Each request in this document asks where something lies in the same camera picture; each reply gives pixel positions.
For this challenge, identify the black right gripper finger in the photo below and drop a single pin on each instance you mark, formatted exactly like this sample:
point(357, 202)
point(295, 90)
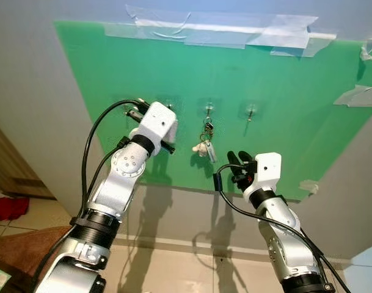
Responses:
point(246, 159)
point(233, 159)

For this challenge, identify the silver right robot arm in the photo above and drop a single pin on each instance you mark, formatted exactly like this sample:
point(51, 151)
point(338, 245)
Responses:
point(283, 244)

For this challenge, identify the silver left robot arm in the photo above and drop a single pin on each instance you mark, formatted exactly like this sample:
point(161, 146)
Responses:
point(115, 183)

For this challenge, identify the key bunch with white charm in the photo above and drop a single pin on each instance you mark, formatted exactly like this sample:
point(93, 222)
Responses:
point(208, 129)

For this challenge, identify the small clear tape piece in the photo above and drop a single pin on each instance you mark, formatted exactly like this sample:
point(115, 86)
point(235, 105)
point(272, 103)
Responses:
point(309, 187)

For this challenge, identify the wide clear tape piece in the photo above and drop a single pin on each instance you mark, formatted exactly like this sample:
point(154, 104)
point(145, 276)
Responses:
point(360, 96)

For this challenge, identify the long clear tape strip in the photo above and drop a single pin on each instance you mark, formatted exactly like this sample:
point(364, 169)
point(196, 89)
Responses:
point(234, 23)

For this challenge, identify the wooden slatted cabinet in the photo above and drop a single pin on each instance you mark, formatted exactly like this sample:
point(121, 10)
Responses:
point(14, 171)

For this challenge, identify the crumpled clear tape piece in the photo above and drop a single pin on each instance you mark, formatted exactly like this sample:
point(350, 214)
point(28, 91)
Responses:
point(369, 52)

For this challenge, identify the red cloth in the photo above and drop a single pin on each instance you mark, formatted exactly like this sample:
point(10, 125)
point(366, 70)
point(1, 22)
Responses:
point(8, 209)

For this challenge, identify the brown wooden furniture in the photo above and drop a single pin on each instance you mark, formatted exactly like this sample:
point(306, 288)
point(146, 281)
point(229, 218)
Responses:
point(21, 250)

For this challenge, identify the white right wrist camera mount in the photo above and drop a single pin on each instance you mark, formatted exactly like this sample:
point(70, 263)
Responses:
point(266, 171)

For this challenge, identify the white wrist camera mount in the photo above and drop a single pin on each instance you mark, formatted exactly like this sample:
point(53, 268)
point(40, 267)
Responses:
point(156, 125)
point(266, 171)

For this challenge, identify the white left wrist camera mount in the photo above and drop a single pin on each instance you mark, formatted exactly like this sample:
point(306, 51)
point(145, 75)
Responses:
point(156, 125)

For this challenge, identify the green wall board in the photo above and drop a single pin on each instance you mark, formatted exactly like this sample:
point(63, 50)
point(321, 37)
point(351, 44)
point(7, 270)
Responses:
point(283, 134)

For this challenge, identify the clear adhesive wall hook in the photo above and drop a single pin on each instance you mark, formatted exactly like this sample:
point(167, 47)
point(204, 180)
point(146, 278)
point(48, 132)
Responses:
point(251, 110)
point(208, 108)
point(168, 101)

